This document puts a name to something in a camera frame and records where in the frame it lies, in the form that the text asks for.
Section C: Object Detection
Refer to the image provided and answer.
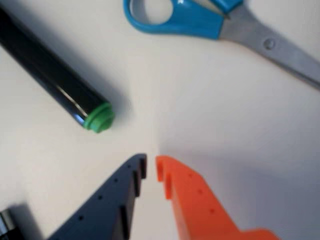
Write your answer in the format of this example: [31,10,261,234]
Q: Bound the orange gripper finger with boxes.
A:
[155,154,281,240]

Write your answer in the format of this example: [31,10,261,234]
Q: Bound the blue-handled scissors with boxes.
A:
[122,0,320,91]

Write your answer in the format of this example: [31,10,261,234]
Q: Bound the navy gripper finger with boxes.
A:
[47,153,148,240]

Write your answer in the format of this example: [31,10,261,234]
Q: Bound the black marker green cap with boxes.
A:
[0,4,115,134]

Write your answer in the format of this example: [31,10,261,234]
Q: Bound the small black cylinder battery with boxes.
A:
[0,208,25,240]

